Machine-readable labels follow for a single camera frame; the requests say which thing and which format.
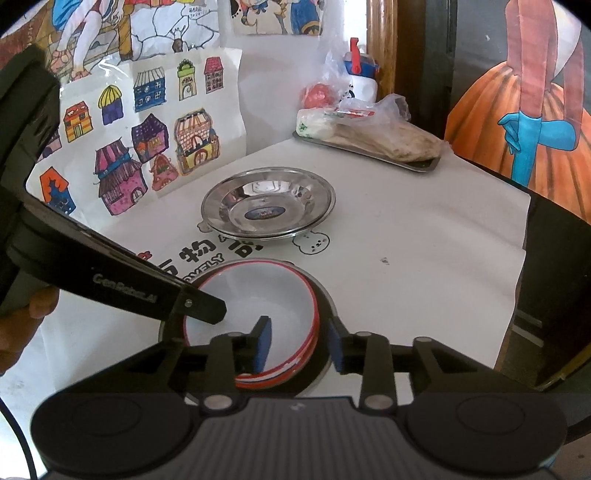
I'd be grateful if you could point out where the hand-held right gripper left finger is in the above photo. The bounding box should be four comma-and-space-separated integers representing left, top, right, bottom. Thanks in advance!
124, 315, 274, 412

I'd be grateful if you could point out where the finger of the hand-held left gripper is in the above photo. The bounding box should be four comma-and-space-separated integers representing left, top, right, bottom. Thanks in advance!
173, 287, 228, 327

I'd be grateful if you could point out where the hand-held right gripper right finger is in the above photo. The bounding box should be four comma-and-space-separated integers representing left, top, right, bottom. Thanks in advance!
329, 317, 491, 412

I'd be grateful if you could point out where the white bowl with red rim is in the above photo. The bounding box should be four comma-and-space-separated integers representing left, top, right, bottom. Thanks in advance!
235, 277, 321, 390
183, 263, 320, 372

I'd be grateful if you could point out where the steel bowl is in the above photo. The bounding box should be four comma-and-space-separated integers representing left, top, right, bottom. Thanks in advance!
158, 258, 341, 400

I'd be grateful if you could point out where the steel plate with centre sticker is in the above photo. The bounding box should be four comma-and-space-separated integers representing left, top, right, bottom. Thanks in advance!
202, 167, 337, 239

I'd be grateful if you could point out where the person's left hand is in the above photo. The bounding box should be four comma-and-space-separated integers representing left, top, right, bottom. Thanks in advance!
0, 286, 62, 377

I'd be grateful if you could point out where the paper drawing of coloured houses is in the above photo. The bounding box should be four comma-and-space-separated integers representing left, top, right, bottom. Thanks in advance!
25, 46, 249, 223

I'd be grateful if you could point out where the metal tray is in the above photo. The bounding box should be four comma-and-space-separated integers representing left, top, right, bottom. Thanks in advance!
292, 130, 443, 174

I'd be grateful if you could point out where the white wrapped food package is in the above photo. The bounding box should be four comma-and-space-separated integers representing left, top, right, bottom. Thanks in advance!
295, 108, 339, 140

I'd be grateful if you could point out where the plastic bag of flatbread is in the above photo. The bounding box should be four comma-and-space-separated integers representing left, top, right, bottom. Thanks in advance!
318, 93, 447, 163

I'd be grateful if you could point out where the large cartoon figures poster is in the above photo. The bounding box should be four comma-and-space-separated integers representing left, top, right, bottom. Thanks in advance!
0, 0, 223, 85

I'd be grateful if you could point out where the clear bag with red food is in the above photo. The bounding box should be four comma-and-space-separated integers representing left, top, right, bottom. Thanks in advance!
299, 48, 352, 110

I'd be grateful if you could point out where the white bottle with blue lid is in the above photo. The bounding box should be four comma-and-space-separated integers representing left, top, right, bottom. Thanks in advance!
343, 37, 382, 101

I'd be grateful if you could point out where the small cartoon figure drawing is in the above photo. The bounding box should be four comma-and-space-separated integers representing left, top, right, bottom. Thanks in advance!
229, 0, 334, 38

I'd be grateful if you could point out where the black cable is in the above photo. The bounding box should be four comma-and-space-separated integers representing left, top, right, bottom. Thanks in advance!
0, 397, 40, 480

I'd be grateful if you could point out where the wall poster with orange dress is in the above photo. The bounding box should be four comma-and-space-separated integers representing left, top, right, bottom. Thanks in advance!
443, 0, 591, 219

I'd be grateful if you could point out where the wooden frame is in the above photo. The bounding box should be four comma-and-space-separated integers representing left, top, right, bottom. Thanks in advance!
366, 0, 403, 101

